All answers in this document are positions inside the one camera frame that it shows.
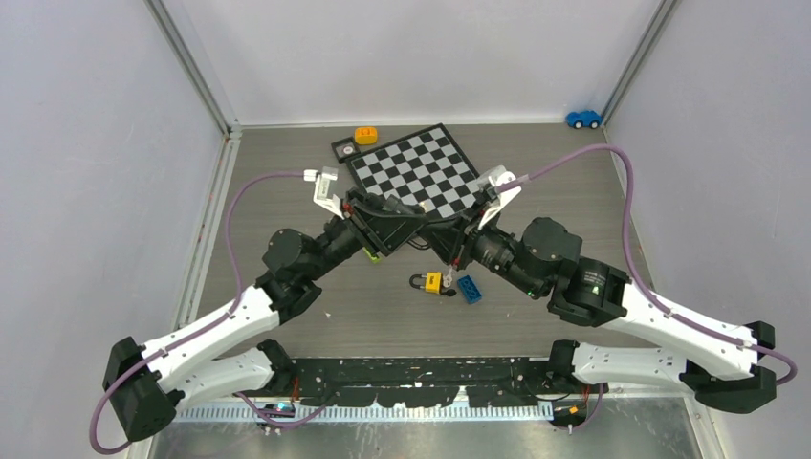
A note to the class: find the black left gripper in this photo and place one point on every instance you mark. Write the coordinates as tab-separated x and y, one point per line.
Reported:
384	231

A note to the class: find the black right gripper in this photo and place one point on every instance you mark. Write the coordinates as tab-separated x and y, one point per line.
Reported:
449	234

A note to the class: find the silver keys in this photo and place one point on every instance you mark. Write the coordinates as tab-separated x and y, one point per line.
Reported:
446	283

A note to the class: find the yellow padlock black shackle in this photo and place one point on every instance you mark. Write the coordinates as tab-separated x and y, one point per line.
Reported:
430	282

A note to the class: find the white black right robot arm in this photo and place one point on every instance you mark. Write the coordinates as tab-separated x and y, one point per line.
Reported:
717	362

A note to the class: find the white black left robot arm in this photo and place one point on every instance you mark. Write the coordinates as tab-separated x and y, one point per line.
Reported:
149	384

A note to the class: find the green toy block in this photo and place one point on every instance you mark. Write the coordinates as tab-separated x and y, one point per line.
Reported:
374	258

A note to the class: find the blue toy brick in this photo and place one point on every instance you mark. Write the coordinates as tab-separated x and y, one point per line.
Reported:
468	289

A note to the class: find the black white chessboard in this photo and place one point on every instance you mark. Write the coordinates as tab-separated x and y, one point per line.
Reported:
425	166

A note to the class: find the small black square tray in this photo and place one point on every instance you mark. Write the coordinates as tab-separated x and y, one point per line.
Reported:
345	149

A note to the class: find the orange toy block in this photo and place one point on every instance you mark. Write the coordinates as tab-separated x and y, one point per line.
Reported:
366	135

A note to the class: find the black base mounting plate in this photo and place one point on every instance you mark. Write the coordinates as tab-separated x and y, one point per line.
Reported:
432	382

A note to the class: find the blue toy car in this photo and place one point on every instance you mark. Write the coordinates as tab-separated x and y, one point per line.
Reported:
584	119

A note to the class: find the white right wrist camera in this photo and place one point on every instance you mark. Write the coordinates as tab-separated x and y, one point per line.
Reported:
499	186

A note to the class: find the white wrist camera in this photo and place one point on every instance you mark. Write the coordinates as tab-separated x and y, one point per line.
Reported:
499	186
325	181

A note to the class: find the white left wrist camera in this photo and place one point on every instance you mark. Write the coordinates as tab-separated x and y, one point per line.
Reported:
325	181

